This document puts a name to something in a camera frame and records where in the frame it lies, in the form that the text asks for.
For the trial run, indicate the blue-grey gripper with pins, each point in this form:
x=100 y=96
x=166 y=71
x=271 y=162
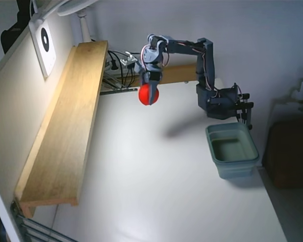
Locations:
x=153 y=75

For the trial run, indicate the red ball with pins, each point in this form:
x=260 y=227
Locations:
x=143 y=95

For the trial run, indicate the blue-grey robot arm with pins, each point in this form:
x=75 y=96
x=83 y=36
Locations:
x=207 y=65

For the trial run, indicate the grey plastic container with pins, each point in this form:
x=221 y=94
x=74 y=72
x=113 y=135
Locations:
x=242 y=169

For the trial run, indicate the wooden back board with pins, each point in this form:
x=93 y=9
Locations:
x=181 y=73

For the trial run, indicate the grey metal rack rails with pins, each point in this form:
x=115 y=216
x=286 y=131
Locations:
x=111 y=82

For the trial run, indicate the black power plug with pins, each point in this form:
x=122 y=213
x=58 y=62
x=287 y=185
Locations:
x=113 y=65

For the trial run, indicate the white desk lamp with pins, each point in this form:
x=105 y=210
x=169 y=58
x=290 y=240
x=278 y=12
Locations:
x=84 y=27

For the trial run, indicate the long wooden shelf board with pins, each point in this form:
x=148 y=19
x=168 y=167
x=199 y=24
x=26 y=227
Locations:
x=65 y=126

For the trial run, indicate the black table clamp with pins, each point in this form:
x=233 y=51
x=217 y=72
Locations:
x=246 y=108

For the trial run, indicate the white panel with black circle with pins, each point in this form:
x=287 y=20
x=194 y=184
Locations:
x=46 y=55

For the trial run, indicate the dark brown chair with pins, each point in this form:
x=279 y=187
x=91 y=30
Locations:
x=288 y=151

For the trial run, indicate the grey metal bracket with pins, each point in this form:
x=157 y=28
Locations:
x=121 y=90

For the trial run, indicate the aluminium frame rails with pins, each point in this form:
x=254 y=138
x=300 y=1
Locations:
x=40 y=230

